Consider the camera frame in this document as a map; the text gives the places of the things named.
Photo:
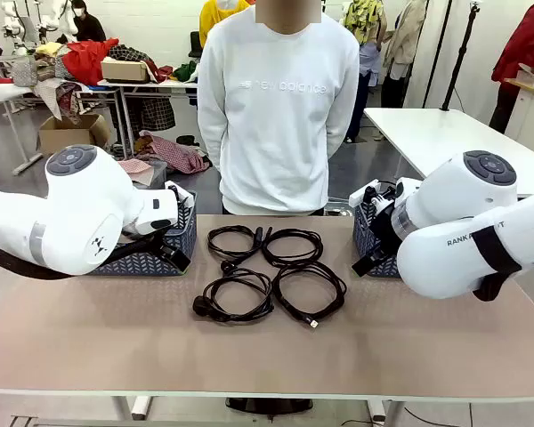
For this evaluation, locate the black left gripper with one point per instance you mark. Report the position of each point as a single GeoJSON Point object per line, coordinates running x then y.
{"type": "Point", "coordinates": [164, 244]}

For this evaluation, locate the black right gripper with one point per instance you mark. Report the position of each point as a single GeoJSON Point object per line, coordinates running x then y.
{"type": "Point", "coordinates": [385, 231]}

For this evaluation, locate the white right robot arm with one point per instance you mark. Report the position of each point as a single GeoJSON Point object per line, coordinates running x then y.
{"type": "Point", "coordinates": [427, 267]}

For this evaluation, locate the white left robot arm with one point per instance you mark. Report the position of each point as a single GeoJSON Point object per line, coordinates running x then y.
{"type": "Point", "coordinates": [71, 213]}

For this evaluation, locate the blue-grey plastic basket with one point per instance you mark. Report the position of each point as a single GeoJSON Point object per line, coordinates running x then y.
{"type": "Point", "coordinates": [138, 264]}
{"type": "Point", "coordinates": [362, 231]}

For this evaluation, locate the pink checked cloth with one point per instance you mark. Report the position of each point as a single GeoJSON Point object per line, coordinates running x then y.
{"type": "Point", "coordinates": [135, 169]}

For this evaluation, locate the red checked cloth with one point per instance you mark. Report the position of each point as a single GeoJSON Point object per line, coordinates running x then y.
{"type": "Point", "coordinates": [173, 153]}

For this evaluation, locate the white table leg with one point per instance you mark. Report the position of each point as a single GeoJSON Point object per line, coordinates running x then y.
{"type": "Point", "coordinates": [131, 407]}
{"type": "Point", "coordinates": [385, 411]}

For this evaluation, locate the black white plaid cloth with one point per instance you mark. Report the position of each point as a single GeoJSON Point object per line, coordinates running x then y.
{"type": "Point", "coordinates": [158, 113]}

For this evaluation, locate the white background table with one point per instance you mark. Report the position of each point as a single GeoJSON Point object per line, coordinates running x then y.
{"type": "Point", "coordinates": [427, 129]}

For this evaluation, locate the open cardboard box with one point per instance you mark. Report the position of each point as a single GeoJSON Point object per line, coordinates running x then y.
{"type": "Point", "coordinates": [71, 133]}

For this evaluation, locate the white clothes table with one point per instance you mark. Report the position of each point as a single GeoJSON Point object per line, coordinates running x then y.
{"type": "Point", "coordinates": [169, 84]}

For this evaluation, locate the person in white sweatshirt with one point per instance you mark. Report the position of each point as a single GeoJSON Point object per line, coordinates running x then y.
{"type": "Point", "coordinates": [276, 111]}

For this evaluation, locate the green cloth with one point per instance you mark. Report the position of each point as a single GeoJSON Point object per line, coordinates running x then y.
{"type": "Point", "coordinates": [187, 71]}

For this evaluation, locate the closed cardboard box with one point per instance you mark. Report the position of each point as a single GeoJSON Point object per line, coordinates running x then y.
{"type": "Point", "coordinates": [124, 71]}

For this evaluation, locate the black chair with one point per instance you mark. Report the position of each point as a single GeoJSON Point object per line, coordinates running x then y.
{"type": "Point", "coordinates": [196, 42]}

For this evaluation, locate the black light stand pole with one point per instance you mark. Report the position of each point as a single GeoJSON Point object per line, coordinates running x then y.
{"type": "Point", "coordinates": [437, 53]}

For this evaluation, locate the wooden desk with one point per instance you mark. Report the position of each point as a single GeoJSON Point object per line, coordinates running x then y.
{"type": "Point", "coordinates": [529, 111]}

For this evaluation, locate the black tripod stand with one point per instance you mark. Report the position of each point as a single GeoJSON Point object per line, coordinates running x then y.
{"type": "Point", "coordinates": [460, 53]}

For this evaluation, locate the white ironing board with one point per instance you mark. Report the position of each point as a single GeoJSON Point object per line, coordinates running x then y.
{"type": "Point", "coordinates": [13, 91]}

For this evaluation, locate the person in yellow hoodie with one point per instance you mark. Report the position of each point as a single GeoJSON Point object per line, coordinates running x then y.
{"type": "Point", "coordinates": [211, 18]}

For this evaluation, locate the grey patterned bag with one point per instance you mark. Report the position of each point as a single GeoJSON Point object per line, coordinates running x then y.
{"type": "Point", "coordinates": [24, 71]}

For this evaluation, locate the person in yellow patterned shirt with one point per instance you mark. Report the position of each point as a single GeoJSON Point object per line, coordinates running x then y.
{"type": "Point", "coordinates": [365, 18]}

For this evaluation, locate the masked person in black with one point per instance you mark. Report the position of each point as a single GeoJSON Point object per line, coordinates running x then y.
{"type": "Point", "coordinates": [89, 26]}

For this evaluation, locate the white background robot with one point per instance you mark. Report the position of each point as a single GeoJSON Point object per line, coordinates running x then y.
{"type": "Point", "coordinates": [15, 18]}
{"type": "Point", "coordinates": [64, 18]}

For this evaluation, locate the person in red jacket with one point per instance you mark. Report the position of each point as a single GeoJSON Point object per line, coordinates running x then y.
{"type": "Point", "coordinates": [525, 44]}

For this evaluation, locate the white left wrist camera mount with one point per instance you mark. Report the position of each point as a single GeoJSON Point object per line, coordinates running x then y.
{"type": "Point", "coordinates": [184, 195]}

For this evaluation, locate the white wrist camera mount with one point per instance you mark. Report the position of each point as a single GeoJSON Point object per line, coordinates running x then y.
{"type": "Point", "coordinates": [184, 195]}
{"type": "Point", "coordinates": [365, 191]}

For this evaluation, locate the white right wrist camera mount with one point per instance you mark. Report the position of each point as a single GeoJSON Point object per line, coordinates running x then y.
{"type": "Point", "coordinates": [365, 191]}

